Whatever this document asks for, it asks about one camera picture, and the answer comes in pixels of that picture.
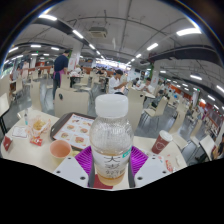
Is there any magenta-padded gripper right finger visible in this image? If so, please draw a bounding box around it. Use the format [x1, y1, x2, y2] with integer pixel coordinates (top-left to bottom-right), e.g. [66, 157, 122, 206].
[128, 145, 171, 188]

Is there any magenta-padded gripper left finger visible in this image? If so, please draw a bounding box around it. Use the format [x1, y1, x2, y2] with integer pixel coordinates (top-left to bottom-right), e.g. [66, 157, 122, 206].
[52, 145, 96, 189]

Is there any clear white-capped drink bottle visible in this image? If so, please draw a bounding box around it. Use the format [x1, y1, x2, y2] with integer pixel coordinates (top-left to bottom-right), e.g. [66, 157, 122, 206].
[88, 94, 135, 187]

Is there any yellow mug with pink inside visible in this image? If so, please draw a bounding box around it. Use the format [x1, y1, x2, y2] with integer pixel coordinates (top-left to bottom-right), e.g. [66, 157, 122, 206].
[49, 139, 81, 161]

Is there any red paper cup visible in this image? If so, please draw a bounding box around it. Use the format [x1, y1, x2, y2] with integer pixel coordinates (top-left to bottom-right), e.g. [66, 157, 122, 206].
[151, 129, 174, 155]

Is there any dark tray with menu paper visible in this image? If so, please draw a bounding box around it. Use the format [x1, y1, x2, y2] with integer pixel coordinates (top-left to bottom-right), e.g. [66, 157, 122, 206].
[49, 111, 96, 151]

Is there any thin red packet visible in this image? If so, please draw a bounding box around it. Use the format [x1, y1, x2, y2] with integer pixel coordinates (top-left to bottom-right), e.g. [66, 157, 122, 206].
[165, 159, 175, 173]

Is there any flat round red coaster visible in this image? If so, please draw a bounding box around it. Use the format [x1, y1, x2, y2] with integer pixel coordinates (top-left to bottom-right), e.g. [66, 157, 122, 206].
[92, 173, 115, 191]

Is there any small red sauce packet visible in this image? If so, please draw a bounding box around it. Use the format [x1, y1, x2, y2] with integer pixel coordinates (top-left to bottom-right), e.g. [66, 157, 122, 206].
[29, 136, 45, 147]

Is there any beige chair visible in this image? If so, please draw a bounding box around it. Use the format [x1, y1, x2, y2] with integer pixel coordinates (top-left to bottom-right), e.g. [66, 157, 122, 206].
[126, 87, 147, 132]
[53, 87, 91, 118]

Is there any group of beige chairs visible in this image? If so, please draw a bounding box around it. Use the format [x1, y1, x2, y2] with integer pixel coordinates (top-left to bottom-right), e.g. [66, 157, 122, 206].
[0, 66, 218, 161]

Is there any paper food wrapper with fries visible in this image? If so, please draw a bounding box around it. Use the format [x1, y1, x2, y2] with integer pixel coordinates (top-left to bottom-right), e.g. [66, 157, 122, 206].
[26, 115, 52, 139]

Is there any white printed paper card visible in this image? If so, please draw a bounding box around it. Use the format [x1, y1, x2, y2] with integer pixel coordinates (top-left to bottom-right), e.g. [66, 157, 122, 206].
[11, 125, 29, 140]

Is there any small clear teal bottle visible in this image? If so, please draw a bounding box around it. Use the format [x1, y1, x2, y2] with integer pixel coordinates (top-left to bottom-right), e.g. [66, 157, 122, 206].
[22, 108, 30, 126]

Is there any person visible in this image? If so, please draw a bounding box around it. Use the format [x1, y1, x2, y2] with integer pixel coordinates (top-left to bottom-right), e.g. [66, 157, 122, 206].
[137, 77, 156, 95]
[52, 49, 72, 101]
[21, 59, 31, 81]
[107, 68, 130, 96]

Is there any red cardboard box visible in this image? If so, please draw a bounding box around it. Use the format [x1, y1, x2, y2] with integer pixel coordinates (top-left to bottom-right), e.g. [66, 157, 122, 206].
[2, 135, 14, 152]

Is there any ceiling air conditioner unit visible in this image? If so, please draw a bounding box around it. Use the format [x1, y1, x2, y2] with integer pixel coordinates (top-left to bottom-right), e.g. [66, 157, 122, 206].
[88, 26, 109, 39]

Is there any group of ceiling lights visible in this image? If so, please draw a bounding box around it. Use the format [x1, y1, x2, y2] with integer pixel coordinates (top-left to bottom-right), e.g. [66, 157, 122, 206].
[3, 13, 224, 111]

